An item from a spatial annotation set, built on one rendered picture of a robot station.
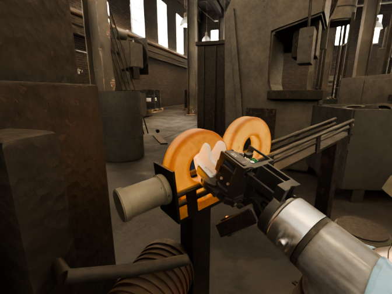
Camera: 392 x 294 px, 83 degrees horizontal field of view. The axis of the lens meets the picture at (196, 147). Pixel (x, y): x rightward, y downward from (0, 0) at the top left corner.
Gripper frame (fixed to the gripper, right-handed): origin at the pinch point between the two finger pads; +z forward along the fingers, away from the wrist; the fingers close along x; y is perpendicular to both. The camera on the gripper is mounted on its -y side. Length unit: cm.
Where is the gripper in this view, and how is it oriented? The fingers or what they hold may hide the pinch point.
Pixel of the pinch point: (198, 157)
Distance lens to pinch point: 46.0
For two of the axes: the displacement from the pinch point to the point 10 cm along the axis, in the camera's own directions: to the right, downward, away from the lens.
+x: -8.1, 1.4, -5.8
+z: -5.6, -4.8, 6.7
